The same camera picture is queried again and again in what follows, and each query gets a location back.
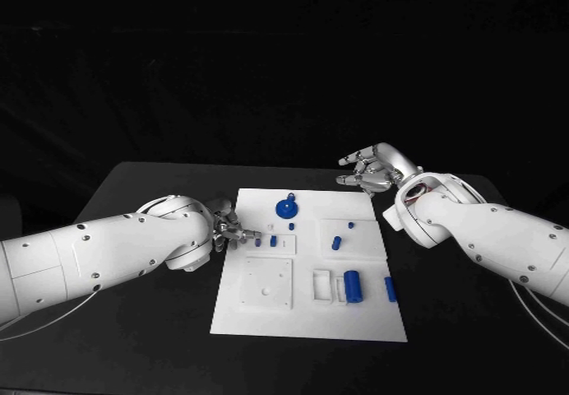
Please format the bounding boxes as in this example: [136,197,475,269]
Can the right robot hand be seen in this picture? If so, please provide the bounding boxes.
[335,142,426,198]

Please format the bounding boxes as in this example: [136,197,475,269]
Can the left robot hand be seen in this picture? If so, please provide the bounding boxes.
[205,197,264,253]

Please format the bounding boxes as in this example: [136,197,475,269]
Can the white task board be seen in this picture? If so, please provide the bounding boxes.
[209,188,410,343]

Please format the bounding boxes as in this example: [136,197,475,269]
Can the blue gear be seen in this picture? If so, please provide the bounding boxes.
[276,193,302,221]

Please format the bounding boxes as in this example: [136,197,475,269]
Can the thick blue cylinder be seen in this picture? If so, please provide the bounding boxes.
[343,270,365,304]

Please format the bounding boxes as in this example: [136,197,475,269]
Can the white cable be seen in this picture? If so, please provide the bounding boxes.
[525,287,569,328]
[509,279,569,351]
[0,290,100,342]

